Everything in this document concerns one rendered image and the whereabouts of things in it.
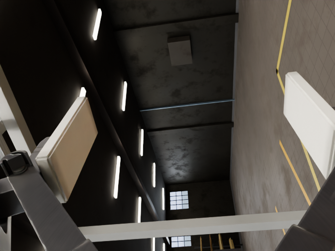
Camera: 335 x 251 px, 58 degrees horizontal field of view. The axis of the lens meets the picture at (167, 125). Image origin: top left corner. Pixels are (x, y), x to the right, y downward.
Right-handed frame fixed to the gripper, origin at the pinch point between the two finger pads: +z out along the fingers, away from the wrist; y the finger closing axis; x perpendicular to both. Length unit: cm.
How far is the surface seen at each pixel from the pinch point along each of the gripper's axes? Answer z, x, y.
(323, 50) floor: 349, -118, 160
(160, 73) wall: 1051, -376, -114
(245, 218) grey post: 209, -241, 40
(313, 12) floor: 389, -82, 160
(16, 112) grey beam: 207, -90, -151
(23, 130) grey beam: 205, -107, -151
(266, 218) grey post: 207, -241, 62
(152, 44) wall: 999, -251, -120
